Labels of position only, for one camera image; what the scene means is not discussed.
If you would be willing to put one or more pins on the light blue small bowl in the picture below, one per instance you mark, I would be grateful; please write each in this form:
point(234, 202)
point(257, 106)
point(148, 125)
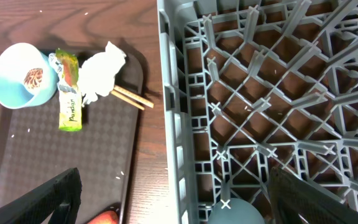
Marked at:
point(26, 78)

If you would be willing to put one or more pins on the orange carrot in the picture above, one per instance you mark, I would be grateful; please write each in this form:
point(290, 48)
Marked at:
point(107, 217)

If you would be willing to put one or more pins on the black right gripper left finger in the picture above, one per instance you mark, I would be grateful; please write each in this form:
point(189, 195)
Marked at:
point(58, 200)

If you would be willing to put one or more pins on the wooden chopstick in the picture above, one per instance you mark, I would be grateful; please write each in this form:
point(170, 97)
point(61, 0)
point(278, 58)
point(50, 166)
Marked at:
point(127, 99)
point(133, 96)

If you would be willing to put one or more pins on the grey dishwasher rack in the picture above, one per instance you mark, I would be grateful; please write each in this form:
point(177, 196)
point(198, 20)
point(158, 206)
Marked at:
point(253, 85)

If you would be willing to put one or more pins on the crumpled white napkin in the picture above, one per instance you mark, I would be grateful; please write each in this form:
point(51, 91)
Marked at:
point(97, 74)

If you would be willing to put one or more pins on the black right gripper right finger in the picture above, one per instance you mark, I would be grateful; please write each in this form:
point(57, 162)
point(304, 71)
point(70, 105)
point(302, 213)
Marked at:
point(292, 199)

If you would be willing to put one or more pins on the light blue cup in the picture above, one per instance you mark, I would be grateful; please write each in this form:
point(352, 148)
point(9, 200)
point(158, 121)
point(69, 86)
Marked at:
point(235, 211)

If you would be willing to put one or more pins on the green snack wrapper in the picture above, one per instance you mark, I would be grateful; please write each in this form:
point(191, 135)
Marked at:
point(66, 66)

